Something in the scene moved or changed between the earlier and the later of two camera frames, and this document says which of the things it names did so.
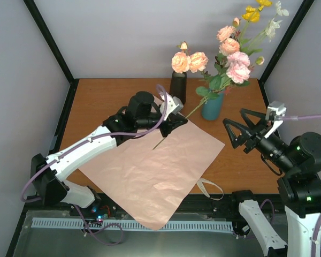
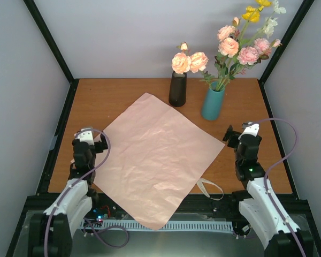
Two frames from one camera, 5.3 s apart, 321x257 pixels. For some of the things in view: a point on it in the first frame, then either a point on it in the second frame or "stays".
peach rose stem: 182,61 stays
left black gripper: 174,121 to 99,148
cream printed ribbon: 200,182 stays
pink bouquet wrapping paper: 151,176 stays
